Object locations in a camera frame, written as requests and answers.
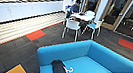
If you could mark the white round table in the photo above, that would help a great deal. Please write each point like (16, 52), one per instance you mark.
(83, 16)

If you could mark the white kitchen counter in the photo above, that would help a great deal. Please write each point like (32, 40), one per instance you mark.
(19, 11)

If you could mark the white chair blue seat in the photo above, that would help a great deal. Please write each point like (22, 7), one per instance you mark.
(93, 25)

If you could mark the black garment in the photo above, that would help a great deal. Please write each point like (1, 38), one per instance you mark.
(59, 72)

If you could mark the wooden door frame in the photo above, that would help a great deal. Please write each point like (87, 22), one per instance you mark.
(118, 13)

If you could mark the person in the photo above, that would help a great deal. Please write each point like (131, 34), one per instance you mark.
(75, 6)

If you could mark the blue sofa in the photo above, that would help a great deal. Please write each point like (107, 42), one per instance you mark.
(105, 65)

